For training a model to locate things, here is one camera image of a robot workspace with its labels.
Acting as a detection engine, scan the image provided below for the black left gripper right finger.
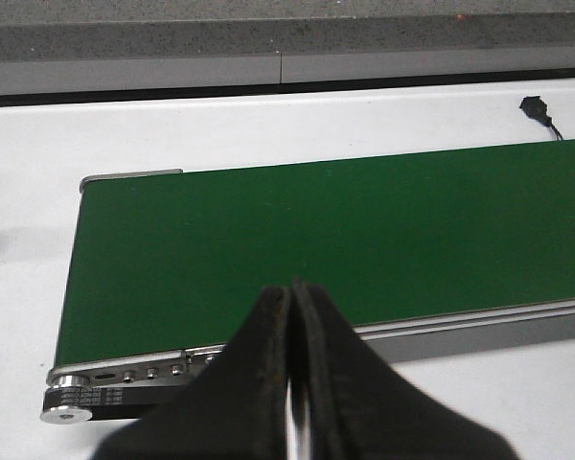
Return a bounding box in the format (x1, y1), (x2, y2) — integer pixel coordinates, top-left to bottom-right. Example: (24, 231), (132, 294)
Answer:
(290, 280), (517, 459)

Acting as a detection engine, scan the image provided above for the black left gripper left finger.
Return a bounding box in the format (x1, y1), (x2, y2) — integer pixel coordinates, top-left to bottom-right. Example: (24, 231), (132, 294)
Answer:
(93, 287), (290, 459)

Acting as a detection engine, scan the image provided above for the black timing drive belt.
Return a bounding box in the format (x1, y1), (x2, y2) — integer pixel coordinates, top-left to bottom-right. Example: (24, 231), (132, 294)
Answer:
(40, 385), (182, 425)

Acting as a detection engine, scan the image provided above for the green conveyor belt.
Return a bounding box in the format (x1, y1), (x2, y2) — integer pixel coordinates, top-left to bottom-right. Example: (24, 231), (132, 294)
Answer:
(52, 137), (575, 368)

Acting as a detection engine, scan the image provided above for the grey stone counter left slab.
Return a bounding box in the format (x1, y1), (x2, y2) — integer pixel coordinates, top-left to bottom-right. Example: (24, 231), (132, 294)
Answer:
(0, 1), (575, 61)

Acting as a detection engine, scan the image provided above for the aluminium conveyor frame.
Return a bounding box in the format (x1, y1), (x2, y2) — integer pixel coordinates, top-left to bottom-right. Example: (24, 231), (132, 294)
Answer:
(45, 168), (575, 387)

